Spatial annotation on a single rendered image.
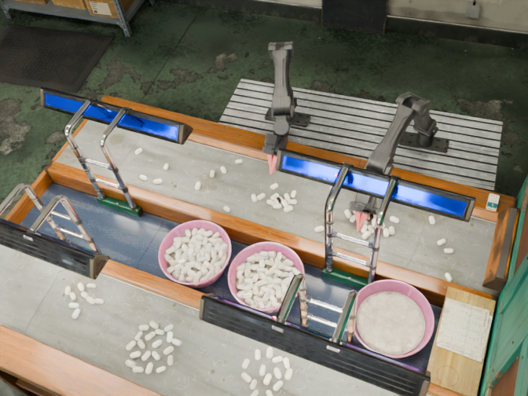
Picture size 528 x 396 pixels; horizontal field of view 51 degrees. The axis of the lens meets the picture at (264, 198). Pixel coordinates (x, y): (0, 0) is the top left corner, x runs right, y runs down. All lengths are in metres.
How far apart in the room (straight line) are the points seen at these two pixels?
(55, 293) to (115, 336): 0.30
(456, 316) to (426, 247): 0.29
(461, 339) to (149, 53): 3.00
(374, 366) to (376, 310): 0.49
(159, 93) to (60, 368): 2.24
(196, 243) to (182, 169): 0.37
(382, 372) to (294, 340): 0.23
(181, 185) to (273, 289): 0.59
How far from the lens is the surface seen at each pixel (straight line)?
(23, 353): 2.05
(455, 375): 1.81
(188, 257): 2.03
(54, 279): 2.16
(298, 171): 1.78
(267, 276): 1.94
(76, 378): 1.93
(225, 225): 2.05
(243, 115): 2.53
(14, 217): 2.43
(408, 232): 2.05
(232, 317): 1.51
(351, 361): 1.45
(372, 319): 1.88
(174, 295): 1.94
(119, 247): 2.22
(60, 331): 2.05
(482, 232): 2.10
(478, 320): 1.89
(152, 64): 4.01
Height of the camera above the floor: 2.45
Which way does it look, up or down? 53 degrees down
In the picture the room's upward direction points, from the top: 9 degrees counter-clockwise
